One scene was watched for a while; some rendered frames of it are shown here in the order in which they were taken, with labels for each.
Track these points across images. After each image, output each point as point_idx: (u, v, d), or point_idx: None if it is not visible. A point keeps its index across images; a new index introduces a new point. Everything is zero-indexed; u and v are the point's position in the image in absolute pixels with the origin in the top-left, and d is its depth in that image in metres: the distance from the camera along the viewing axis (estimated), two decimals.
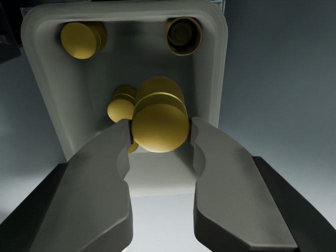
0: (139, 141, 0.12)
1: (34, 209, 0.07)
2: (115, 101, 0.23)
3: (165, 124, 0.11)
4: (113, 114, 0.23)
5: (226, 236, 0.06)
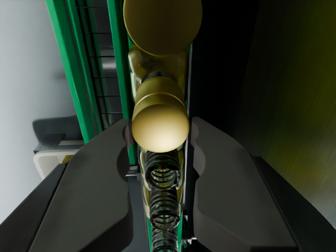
0: (139, 141, 0.12)
1: (34, 209, 0.07)
2: None
3: (165, 124, 0.11)
4: None
5: (226, 236, 0.06)
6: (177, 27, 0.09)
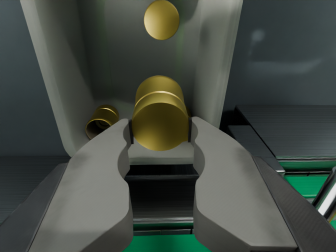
0: None
1: (34, 209, 0.07)
2: (168, 147, 0.12)
3: None
4: (178, 125, 0.11)
5: (226, 236, 0.06)
6: None
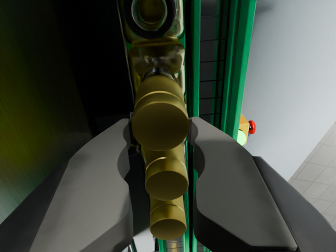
0: (183, 170, 0.15)
1: (34, 209, 0.07)
2: (168, 147, 0.12)
3: (163, 190, 0.16)
4: (178, 125, 0.11)
5: (226, 236, 0.06)
6: (161, 228, 0.18)
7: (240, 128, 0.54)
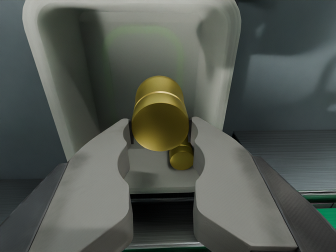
0: None
1: (34, 209, 0.07)
2: None
3: None
4: None
5: (226, 236, 0.06)
6: None
7: None
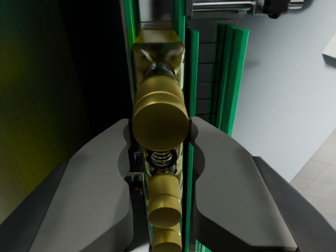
0: (178, 240, 0.23)
1: (34, 209, 0.07)
2: (169, 226, 0.20)
3: None
4: (175, 217, 0.20)
5: (226, 236, 0.06)
6: None
7: None
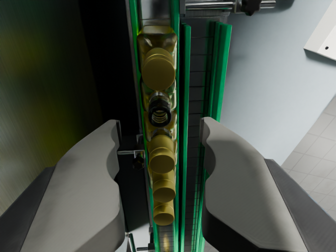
0: (173, 187, 0.29)
1: (21, 214, 0.06)
2: (165, 172, 0.27)
3: (162, 197, 0.29)
4: (170, 163, 0.26)
5: (234, 237, 0.06)
6: (159, 218, 0.32)
7: None
